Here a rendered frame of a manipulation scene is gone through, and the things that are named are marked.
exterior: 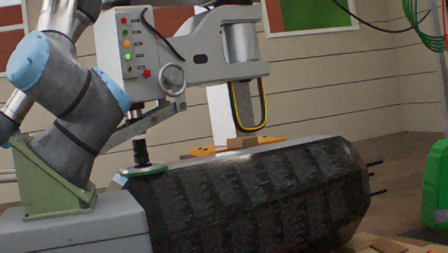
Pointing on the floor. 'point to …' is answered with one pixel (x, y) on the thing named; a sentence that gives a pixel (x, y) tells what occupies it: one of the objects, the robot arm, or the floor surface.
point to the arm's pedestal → (80, 229)
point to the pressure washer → (436, 187)
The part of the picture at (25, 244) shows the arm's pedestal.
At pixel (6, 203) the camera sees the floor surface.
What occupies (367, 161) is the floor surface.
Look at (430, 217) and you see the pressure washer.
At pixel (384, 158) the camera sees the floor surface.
